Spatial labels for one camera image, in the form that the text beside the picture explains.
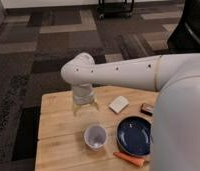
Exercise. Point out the black wheeled cart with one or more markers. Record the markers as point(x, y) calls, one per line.
point(124, 7)

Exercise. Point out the beige sponge block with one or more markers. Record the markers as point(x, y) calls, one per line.
point(118, 104)

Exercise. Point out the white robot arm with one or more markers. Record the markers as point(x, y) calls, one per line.
point(175, 132)

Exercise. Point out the orange red pepper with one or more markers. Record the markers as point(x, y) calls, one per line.
point(136, 161)

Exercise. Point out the dark blue bowl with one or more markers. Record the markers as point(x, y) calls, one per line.
point(133, 136)

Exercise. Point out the black office chair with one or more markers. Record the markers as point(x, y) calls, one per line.
point(186, 37)

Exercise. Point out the brown black rectangular box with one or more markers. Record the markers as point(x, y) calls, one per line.
point(147, 109)

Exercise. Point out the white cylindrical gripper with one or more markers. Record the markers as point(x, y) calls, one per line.
point(82, 95)

